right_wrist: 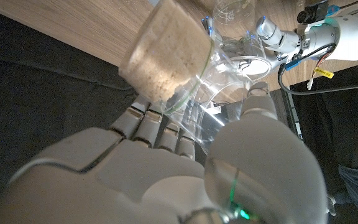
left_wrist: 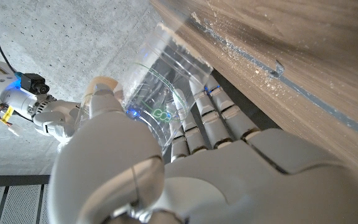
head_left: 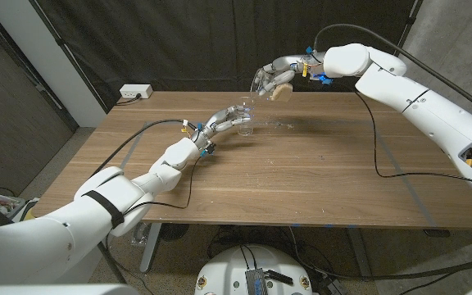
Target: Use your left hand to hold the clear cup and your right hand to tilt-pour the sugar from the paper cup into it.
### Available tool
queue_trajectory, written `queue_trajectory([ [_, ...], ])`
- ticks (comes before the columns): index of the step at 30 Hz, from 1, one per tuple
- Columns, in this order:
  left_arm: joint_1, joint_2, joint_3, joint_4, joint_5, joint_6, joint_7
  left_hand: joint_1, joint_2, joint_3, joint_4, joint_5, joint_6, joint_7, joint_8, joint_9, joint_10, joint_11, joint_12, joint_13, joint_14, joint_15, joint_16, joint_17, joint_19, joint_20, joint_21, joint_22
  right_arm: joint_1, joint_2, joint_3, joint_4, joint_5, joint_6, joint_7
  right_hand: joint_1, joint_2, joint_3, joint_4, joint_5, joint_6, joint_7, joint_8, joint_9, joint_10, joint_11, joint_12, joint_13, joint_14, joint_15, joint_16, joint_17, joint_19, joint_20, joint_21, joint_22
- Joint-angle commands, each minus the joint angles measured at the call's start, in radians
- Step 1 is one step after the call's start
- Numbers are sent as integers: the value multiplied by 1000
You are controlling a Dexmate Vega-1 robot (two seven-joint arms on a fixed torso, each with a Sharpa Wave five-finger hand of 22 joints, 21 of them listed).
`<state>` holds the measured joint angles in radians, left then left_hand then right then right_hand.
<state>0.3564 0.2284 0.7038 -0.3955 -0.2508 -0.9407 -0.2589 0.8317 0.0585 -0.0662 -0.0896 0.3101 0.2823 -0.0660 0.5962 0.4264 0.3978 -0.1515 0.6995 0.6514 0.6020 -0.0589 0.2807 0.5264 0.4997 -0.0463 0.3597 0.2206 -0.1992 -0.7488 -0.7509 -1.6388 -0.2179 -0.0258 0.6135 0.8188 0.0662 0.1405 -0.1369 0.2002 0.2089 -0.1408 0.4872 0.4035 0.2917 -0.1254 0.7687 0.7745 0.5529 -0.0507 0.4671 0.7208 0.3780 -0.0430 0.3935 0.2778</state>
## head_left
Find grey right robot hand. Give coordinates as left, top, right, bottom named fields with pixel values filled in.
left=259, top=54, right=327, bottom=98

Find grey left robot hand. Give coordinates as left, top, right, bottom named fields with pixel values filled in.
left=197, top=104, right=256, bottom=143

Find clear plastic cup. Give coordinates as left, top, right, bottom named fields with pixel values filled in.
left=238, top=96, right=257, bottom=137
left=250, top=65, right=294, bottom=103

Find black backdrop curtain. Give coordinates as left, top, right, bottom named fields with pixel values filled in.
left=34, top=0, right=421, bottom=112

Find white power strip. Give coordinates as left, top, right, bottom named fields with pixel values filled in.
left=119, top=84, right=154, bottom=100

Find black round floor fan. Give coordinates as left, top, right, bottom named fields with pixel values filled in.
left=160, top=223, right=191, bottom=243

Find black backdrop stand pole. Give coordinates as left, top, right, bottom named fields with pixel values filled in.
left=29, top=0, right=109, bottom=112
left=395, top=0, right=424, bottom=46

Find grey table leg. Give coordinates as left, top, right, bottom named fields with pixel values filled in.
left=346, top=227, right=373, bottom=283
left=139, top=222, right=163, bottom=275

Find white robot torso base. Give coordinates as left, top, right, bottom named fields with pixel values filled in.
left=194, top=244, right=314, bottom=295

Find grey electronics box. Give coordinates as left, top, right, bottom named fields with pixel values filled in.
left=245, top=268, right=269, bottom=295

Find black flat adapter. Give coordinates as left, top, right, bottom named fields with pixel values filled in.
left=264, top=269, right=294, bottom=286

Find white robot chest shell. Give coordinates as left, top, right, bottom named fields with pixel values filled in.
left=0, top=283, right=141, bottom=295

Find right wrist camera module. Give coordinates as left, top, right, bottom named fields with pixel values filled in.
left=307, top=71, right=334, bottom=86

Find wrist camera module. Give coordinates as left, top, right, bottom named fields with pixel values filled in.
left=307, top=71, right=334, bottom=86
left=198, top=141, right=217, bottom=159

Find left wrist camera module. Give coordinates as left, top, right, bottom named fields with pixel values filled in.
left=198, top=141, right=217, bottom=159

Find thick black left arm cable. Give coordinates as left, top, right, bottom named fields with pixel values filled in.
left=90, top=118, right=198, bottom=284

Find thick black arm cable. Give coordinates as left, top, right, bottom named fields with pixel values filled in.
left=90, top=118, right=198, bottom=284
left=309, top=22, right=472, bottom=282

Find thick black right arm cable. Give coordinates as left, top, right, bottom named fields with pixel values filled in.
left=309, top=22, right=472, bottom=282

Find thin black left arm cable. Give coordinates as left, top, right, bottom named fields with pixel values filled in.
left=104, top=156, right=204, bottom=295

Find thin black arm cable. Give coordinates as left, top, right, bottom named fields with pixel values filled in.
left=352, top=89, right=472, bottom=193
left=104, top=156, right=204, bottom=295

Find black power strip cable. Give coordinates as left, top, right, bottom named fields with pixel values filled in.
left=115, top=94, right=143, bottom=107

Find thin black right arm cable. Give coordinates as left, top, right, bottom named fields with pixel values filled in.
left=352, top=89, right=472, bottom=193

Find tangled black floor cables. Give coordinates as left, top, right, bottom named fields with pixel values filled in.
left=206, top=224, right=346, bottom=288

